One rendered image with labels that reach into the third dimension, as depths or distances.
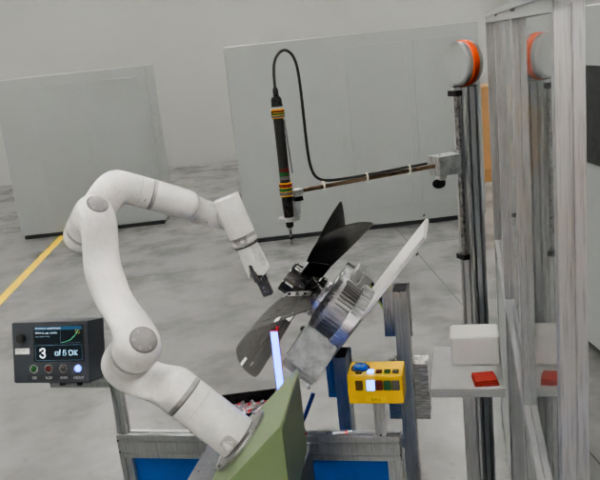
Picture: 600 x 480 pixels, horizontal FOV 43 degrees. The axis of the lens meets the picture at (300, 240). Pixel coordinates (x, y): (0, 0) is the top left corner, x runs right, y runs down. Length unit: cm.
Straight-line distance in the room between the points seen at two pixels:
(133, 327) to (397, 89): 640
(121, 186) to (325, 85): 590
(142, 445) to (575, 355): 165
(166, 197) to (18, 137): 773
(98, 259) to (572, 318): 128
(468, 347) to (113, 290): 128
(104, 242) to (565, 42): 134
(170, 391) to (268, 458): 32
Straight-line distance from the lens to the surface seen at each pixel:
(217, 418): 200
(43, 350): 252
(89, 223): 206
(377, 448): 237
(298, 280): 264
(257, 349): 272
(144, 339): 194
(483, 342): 274
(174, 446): 253
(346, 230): 250
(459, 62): 279
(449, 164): 278
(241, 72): 795
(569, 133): 114
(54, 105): 977
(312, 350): 260
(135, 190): 223
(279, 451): 183
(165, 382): 200
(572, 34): 112
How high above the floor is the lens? 200
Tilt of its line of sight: 14 degrees down
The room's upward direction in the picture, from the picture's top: 6 degrees counter-clockwise
